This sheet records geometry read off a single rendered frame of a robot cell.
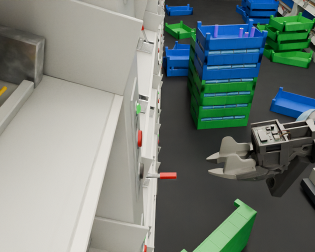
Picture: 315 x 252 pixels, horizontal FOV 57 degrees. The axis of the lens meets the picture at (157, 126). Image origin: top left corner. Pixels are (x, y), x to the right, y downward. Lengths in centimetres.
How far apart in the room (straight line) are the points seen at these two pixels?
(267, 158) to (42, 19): 49
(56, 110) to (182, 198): 119
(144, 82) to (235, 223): 61
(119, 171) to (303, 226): 118
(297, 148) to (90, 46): 50
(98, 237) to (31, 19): 21
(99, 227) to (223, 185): 114
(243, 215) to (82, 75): 92
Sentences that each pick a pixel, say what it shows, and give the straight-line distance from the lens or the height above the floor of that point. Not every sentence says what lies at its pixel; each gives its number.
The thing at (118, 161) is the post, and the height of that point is 86.
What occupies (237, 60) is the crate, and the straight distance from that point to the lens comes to 155.
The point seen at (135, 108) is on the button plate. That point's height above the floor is 89.
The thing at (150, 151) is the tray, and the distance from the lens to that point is 73.
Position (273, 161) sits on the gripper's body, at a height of 63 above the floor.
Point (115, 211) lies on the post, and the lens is 28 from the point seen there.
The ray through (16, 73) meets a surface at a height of 95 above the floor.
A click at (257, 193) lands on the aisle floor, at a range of 142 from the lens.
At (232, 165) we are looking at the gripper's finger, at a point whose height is 62.
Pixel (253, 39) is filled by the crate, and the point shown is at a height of 53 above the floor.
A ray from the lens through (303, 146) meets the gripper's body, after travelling 62.
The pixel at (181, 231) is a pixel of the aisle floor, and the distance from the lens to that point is 123.
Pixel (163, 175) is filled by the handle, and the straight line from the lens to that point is 63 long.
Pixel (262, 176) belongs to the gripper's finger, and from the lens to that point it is 60.
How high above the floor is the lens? 102
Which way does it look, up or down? 36 degrees down
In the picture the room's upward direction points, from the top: straight up
